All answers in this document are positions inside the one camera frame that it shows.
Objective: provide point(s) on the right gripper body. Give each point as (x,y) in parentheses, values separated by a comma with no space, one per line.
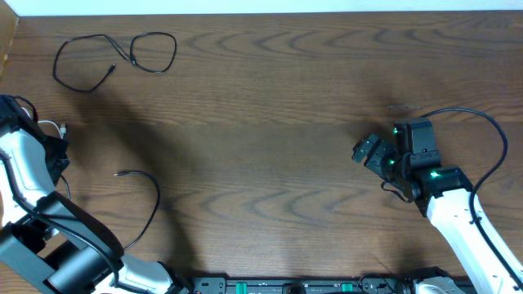
(383,160)

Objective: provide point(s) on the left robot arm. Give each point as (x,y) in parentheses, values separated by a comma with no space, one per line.
(47,239)

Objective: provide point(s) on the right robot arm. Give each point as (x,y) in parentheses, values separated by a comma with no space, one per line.
(411,166)

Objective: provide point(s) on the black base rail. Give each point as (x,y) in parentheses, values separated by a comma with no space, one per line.
(372,283)

